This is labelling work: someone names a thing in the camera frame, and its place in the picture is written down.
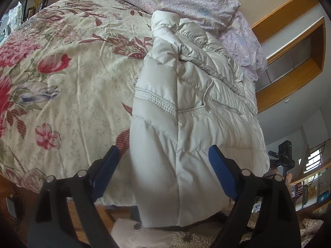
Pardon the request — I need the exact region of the beige puffy down jacket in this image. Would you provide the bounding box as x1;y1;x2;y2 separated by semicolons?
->
130;11;269;228

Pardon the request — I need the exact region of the floral bed quilt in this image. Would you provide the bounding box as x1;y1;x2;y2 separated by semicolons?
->
1;0;153;206

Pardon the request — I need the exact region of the person's right hand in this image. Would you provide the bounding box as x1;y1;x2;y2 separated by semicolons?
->
275;169;293;186

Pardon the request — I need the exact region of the lilac pillow near wardrobe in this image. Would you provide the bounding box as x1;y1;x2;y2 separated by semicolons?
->
218;10;267;81

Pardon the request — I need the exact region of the wooden framed wardrobe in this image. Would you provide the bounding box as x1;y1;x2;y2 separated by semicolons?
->
252;0;326;113

